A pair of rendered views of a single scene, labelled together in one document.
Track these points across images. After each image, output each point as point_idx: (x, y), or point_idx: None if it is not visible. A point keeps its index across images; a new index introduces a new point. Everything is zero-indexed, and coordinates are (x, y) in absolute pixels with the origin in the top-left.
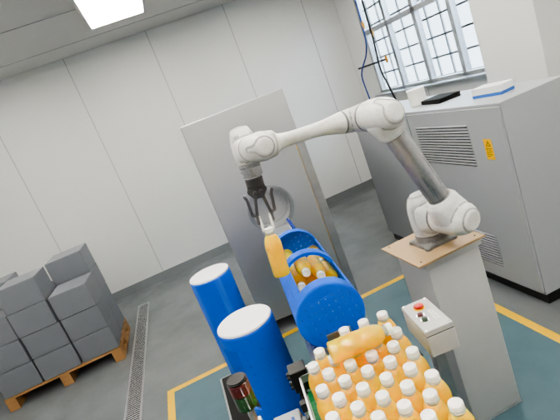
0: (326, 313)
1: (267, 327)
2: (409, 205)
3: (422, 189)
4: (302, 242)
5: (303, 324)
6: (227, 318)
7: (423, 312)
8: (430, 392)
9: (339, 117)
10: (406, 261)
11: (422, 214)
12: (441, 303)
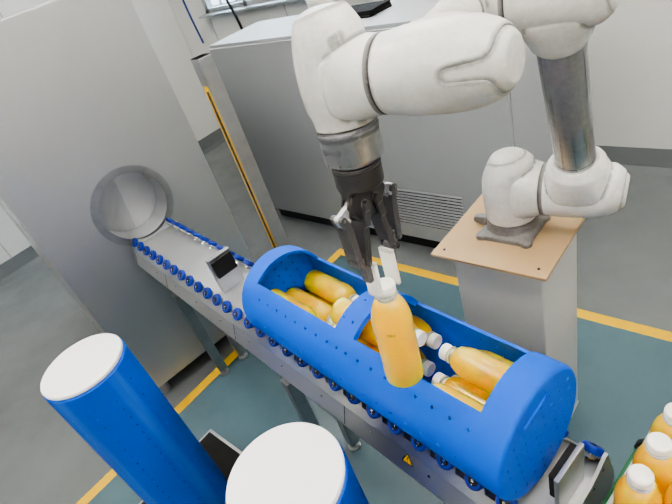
0: (537, 435)
1: (350, 478)
2: (500, 177)
3: (571, 148)
4: (291, 269)
5: (508, 476)
6: (234, 482)
7: None
8: None
9: (470, 2)
10: (506, 271)
11: (530, 190)
12: (546, 321)
